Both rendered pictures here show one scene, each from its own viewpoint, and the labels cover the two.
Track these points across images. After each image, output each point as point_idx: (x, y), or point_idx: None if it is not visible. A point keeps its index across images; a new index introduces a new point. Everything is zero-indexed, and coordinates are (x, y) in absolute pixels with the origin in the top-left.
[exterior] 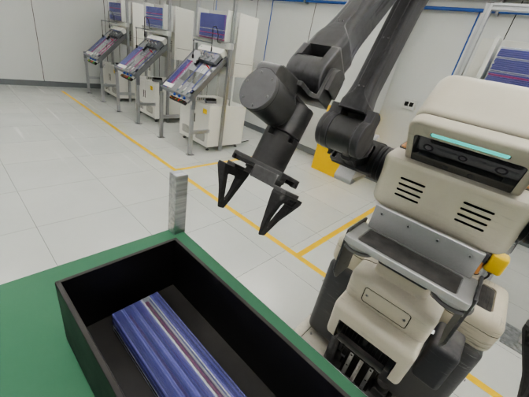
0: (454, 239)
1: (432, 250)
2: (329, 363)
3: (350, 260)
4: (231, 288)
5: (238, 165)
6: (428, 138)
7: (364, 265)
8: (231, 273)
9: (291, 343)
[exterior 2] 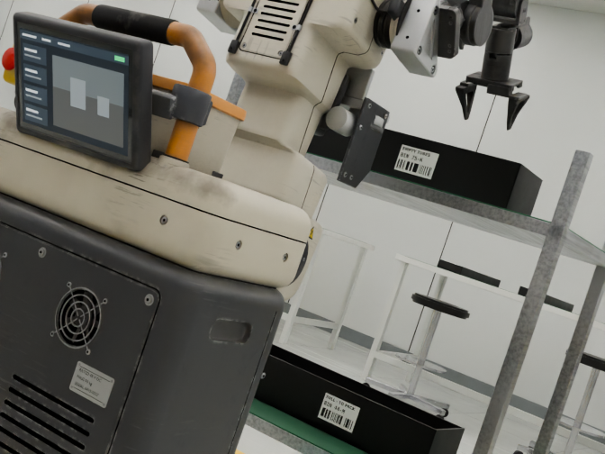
0: None
1: None
2: (372, 170)
3: (340, 167)
4: (461, 148)
5: (516, 93)
6: None
7: (316, 167)
8: (471, 200)
9: (418, 137)
